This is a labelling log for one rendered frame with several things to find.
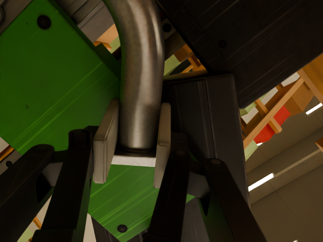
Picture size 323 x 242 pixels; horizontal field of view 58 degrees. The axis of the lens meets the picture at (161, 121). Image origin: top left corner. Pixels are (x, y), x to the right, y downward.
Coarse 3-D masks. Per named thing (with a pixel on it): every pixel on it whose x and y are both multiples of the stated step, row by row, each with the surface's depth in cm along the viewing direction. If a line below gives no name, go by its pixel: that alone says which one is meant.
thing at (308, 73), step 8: (320, 56) 90; (312, 64) 90; (320, 64) 90; (304, 72) 92; (312, 72) 91; (320, 72) 90; (304, 80) 99; (312, 80) 91; (320, 80) 91; (312, 88) 96; (320, 88) 91; (320, 96) 94
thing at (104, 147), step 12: (108, 108) 20; (108, 120) 18; (96, 132) 17; (108, 132) 17; (96, 144) 16; (108, 144) 17; (96, 156) 16; (108, 156) 17; (96, 168) 17; (108, 168) 18; (96, 180) 17
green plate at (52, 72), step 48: (48, 0) 21; (0, 48) 22; (48, 48) 22; (96, 48) 23; (0, 96) 23; (48, 96) 23; (96, 96) 23; (48, 144) 25; (96, 192) 27; (144, 192) 27
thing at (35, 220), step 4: (36, 216) 605; (36, 220) 603; (36, 224) 604; (40, 224) 606; (40, 228) 604; (24, 232) 570; (28, 232) 577; (24, 236) 566; (28, 236) 573; (20, 240) 555; (24, 240) 561; (28, 240) 619
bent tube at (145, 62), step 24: (120, 0) 18; (144, 0) 18; (120, 24) 18; (144, 24) 18; (144, 48) 18; (144, 72) 19; (120, 96) 21; (144, 96) 20; (120, 120) 21; (144, 120) 20; (120, 144) 21; (144, 144) 21
